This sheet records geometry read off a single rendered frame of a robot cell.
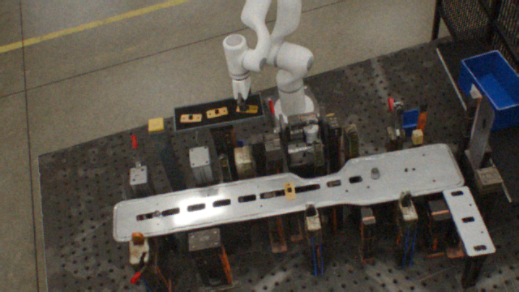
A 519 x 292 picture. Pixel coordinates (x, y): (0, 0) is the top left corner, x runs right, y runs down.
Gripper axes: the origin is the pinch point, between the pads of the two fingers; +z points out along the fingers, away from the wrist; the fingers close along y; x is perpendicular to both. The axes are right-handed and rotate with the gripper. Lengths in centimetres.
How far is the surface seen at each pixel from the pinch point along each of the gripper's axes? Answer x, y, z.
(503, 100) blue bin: 103, -26, 18
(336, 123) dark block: 36.4, 0.8, 9.2
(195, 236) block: -10, 54, 18
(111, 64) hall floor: -147, -140, 121
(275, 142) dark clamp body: 12.7, 9.5, 13.3
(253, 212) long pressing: 8.5, 38.7, 21.0
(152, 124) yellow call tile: -37.3, 11.7, 5.1
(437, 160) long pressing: 77, 6, 21
